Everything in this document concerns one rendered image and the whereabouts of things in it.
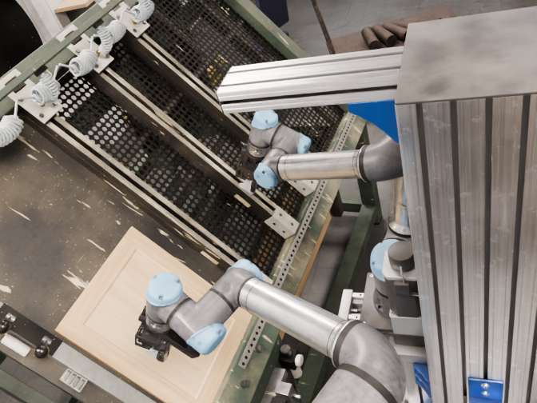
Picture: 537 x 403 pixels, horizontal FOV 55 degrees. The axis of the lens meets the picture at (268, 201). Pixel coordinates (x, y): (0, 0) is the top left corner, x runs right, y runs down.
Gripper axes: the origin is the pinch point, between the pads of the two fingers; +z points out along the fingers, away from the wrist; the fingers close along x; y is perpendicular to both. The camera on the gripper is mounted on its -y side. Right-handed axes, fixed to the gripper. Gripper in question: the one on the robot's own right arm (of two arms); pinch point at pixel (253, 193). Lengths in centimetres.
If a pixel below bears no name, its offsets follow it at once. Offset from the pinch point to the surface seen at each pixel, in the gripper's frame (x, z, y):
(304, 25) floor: -429, 167, 37
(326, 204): -43, 38, -30
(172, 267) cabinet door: 24.5, 25.0, 19.1
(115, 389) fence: 70, 27, 18
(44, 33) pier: -217, 133, 230
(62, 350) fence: 68, 19, 36
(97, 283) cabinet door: 44, 18, 37
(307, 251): -14, 40, -27
